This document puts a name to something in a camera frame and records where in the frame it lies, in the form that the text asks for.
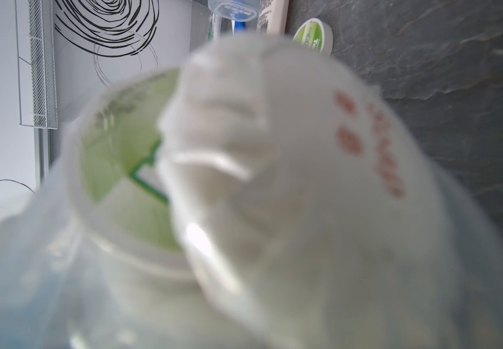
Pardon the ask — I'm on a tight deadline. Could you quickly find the white mesh wall shelf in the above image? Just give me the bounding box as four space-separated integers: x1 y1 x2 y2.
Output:
15 0 58 129

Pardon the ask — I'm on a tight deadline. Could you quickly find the white plastic toiletry bag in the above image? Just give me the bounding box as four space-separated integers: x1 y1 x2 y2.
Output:
158 34 462 348

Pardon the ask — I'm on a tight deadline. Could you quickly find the blue-lid clear container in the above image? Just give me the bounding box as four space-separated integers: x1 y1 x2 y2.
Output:
207 0 260 23
0 69 503 348

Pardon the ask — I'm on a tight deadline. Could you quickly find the green round tin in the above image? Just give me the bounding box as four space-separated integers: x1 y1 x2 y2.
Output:
80 68 180 252
293 17 334 56

